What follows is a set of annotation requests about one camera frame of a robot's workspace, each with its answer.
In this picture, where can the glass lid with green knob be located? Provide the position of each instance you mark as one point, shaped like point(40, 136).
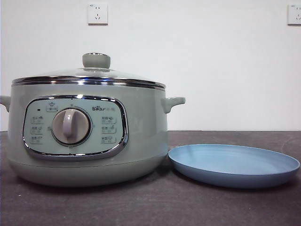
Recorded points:
point(96, 61)

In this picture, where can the pale green electric steamer pot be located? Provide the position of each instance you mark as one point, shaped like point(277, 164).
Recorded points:
point(143, 141)

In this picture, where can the blue round plate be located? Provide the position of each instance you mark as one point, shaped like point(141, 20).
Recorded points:
point(230, 164)

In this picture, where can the white wall socket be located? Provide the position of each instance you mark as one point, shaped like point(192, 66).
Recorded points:
point(98, 14)
point(295, 14)

